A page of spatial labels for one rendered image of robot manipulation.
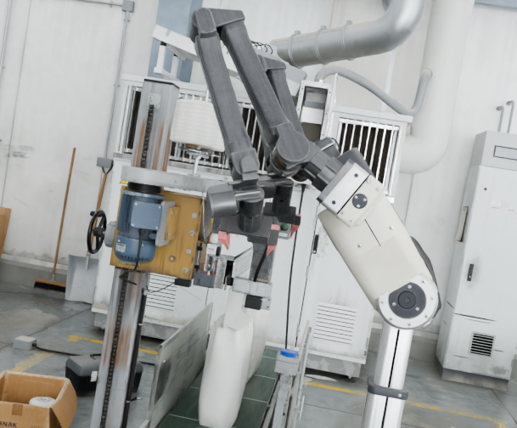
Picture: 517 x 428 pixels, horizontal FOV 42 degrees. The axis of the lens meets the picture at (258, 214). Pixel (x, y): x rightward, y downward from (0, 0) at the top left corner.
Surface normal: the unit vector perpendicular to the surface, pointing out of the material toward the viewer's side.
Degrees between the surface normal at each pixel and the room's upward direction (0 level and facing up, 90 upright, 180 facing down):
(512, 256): 90
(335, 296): 90
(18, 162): 89
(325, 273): 92
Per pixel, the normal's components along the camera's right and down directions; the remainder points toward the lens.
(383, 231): -0.12, 0.04
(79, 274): -0.08, -0.21
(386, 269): 0.18, 0.51
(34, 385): 0.11, 0.08
